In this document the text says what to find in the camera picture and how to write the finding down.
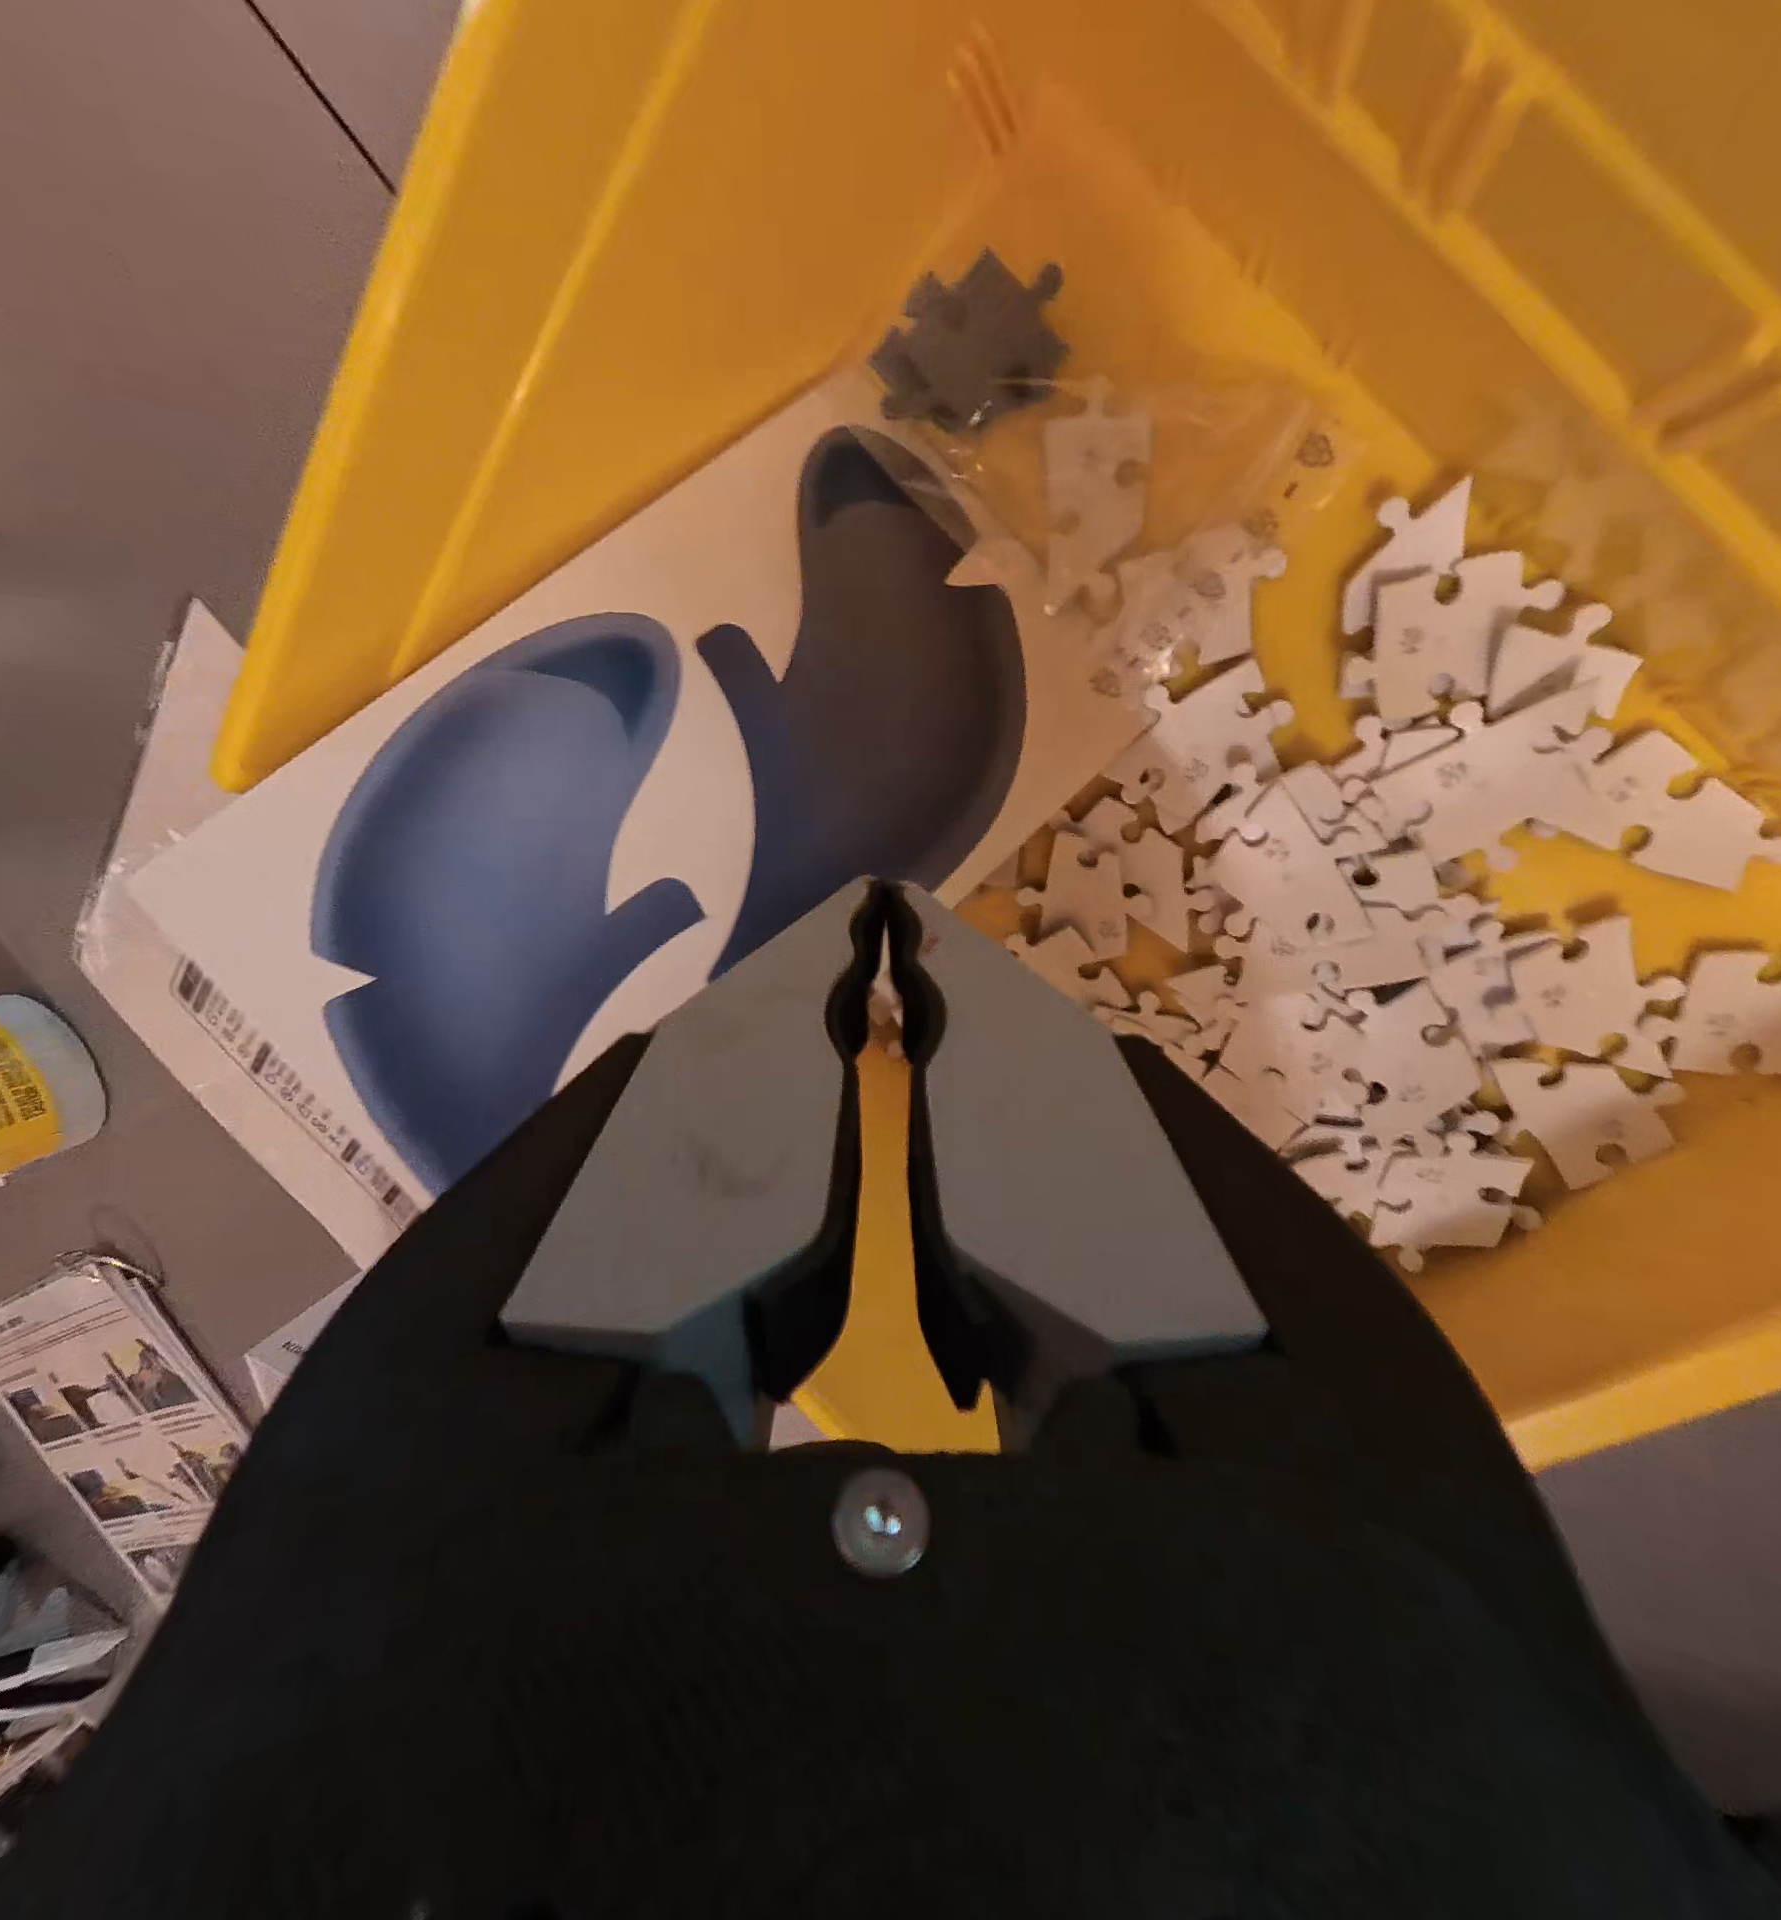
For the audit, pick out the clear plastic bag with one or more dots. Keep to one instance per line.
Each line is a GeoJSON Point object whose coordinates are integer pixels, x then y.
{"type": "Point", "coordinates": [1130, 494]}

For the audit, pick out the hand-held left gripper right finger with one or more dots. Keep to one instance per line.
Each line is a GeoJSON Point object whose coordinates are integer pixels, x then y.
{"type": "Point", "coordinates": [1085, 1184]}

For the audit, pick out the blue white printed card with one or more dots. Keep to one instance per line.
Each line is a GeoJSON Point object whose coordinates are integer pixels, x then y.
{"type": "Point", "coordinates": [501, 841]}

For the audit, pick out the yellow plastic bin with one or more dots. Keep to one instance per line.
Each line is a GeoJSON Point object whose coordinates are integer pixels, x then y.
{"type": "Point", "coordinates": [681, 224]}

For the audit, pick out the wipes canister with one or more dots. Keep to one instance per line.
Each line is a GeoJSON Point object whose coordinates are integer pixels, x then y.
{"type": "Point", "coordinates": [5, 1095]}

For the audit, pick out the single white puzzle piece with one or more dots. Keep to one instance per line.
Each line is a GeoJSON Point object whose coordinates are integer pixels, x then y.
{"type": "Point", "coordinates": [886, 1035]}

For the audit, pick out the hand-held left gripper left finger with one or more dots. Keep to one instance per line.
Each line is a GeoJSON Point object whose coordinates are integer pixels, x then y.
{"type": "Point", "coordinates": [681, 1184]}

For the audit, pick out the printed photo booklet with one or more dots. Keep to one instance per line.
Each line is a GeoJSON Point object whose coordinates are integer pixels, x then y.
{"type": "Point", "coordinates": [94, 1394]}

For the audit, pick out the dark grey joined puzzle pieces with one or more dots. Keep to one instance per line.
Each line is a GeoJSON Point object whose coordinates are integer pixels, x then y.
{"type": "Point", "coordinates": [972, 338]}

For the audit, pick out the pile of white puzzle pieces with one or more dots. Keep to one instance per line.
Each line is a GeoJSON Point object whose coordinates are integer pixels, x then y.
{"type": "Point", "coordinates": [1355, 930]}

